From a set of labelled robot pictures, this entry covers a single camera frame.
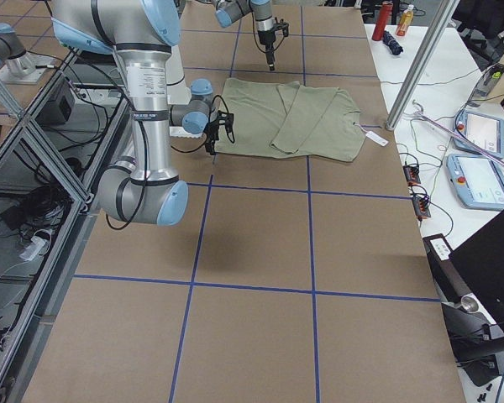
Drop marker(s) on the white paper price tag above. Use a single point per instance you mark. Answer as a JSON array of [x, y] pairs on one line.
[[376, 138]]

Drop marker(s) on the black laptop computer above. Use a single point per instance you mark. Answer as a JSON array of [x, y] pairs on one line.
[[479, 261]]

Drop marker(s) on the orange black circuit board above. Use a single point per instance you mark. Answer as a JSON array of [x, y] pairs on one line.
[[411, 174]]

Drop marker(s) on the upper blue teach pendant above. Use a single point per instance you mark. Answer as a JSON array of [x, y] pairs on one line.
[[485, 131]]

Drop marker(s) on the red cylindrical bottle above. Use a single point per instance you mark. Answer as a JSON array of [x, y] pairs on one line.
[[382, 20]]

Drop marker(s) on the blue teach pendant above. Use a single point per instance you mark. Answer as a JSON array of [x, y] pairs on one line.
[[485, 131], [477, 181]]

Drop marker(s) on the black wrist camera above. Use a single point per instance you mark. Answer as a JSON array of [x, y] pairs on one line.
[[281, 25], [225, 119]]

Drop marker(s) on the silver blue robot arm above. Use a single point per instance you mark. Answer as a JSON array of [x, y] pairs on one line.
[[142, 185], [229, 12]]

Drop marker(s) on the orange drink bottle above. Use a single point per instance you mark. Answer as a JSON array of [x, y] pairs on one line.
[[405, 21]]

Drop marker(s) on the black monitor stand base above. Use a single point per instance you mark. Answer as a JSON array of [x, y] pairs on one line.
[[478, 346]]

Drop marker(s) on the aluminium frame post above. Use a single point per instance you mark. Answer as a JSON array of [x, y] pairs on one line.
[[430, 41]]

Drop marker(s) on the white camera mast with base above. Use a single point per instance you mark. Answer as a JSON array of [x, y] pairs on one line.
[[180, 84]]

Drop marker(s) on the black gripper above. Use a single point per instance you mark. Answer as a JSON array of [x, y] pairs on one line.
[[212, 128], [265, 38]]

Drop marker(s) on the folded dark blue umbrella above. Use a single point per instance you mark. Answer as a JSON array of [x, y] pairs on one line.
[[391, 43]]

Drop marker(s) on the olive green long-sleeve shirt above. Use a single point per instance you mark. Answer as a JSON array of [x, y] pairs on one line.
[[287, 120]]

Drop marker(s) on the lower blue teach pendant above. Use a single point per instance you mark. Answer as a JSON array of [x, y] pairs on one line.
[[477, 181]]

